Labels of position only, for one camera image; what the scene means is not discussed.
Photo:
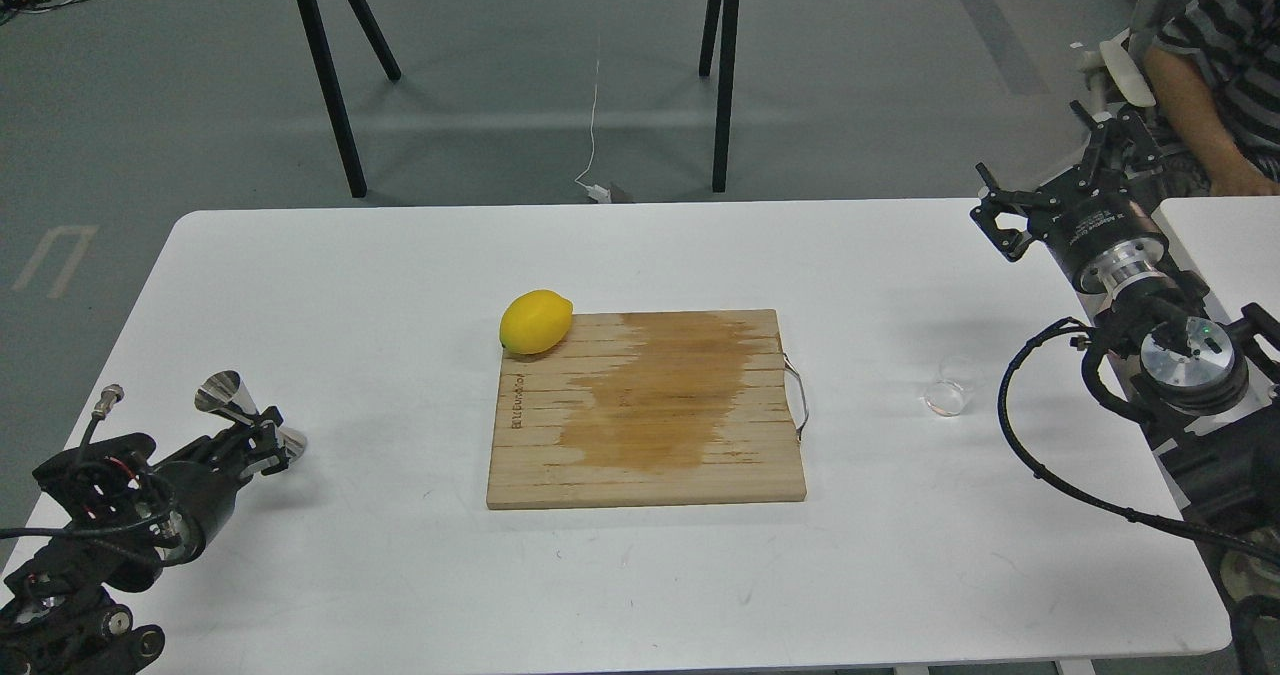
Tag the small clear glass cup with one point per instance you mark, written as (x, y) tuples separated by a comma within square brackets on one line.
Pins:
[(957, 380)]

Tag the white side table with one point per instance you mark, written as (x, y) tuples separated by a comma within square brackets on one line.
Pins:
[(1232, 243)]

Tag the yellow lemon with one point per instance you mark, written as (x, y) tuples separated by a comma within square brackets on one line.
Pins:
[(535, 322)]

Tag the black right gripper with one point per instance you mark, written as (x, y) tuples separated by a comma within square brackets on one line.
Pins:
[(1103, 240)]

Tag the wooden cutting board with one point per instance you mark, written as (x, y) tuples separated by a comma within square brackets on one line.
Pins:
[(639, 409)]

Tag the steel jigger measuring cup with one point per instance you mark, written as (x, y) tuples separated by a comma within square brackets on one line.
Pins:
[(224, 394)]

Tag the seated person striped shirt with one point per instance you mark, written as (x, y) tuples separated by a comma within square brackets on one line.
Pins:
[(1215, 72)]

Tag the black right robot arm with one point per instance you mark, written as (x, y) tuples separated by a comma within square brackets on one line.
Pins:
[(1153, 355)]

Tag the grey office chair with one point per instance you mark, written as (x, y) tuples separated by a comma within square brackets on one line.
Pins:
[(1113, 70)]

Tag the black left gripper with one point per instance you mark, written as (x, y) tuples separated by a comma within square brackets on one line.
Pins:
[(207, 475)]

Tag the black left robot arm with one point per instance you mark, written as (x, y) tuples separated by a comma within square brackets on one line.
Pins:
[(129, 520)]

